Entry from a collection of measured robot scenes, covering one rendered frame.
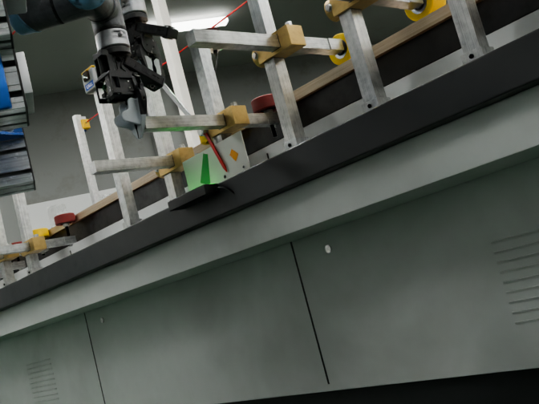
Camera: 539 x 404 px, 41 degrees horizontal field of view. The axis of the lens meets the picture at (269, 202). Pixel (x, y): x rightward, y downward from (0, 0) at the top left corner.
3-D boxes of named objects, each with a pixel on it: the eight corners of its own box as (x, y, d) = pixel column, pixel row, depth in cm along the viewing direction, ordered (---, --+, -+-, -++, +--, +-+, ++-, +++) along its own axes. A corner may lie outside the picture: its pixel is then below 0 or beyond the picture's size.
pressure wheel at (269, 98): (273, 132, 191) (262, 91, 192) (254, 142, 196) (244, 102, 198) (295, 131, 196) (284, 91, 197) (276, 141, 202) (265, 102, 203)
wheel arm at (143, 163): (97, 175, 185) (94, 159, 185) (91, 178, 187) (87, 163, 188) (228, 163, 214) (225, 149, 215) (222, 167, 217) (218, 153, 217)
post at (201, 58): (238, 204, 184) (192, 27, 191) (230, 208, 187) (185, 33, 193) (249, 202, 187) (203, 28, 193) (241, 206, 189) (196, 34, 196)
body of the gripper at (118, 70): (99, 107, 167) (87, 58, 169) (131, 107, 173) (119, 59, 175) (115, 94, 162) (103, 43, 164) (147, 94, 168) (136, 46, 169)
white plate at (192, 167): (249, 169, 179) (239, 130, 180) (189, 197, 198) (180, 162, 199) (251, 168, 179) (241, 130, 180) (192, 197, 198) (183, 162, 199)
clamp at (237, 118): (235, 124, 181) (230, 105, 182) (204, 142, 191) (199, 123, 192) (252, 123, 185) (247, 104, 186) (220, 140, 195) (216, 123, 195)
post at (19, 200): (33, 276, 276) (6, 155, 282) (30, 277, 278) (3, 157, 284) (42, 274, 278) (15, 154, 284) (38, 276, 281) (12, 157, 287)
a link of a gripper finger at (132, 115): (122, 139, 164) (113, 100, 166) (144, 138, 168) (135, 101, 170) (129, 134, 162) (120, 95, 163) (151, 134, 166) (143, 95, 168)
